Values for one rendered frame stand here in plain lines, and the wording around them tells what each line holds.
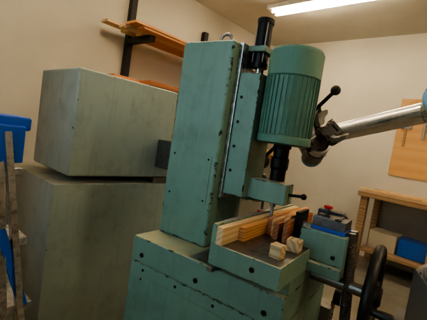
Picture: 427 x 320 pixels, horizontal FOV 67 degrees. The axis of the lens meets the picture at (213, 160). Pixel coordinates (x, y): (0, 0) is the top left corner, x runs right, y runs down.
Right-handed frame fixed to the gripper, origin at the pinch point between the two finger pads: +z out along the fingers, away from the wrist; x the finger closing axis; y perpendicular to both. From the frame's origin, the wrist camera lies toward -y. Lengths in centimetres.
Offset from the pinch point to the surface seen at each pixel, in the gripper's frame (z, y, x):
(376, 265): 16, -30, 45
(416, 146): -221, 209, 8
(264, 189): 1.7, -37.6, 9.0
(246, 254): 17, -57, 25
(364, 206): -227, 114, 30
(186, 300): -7, -77, 24
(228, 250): 16, -60, 21
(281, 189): 4.8, -33.9, 12.7
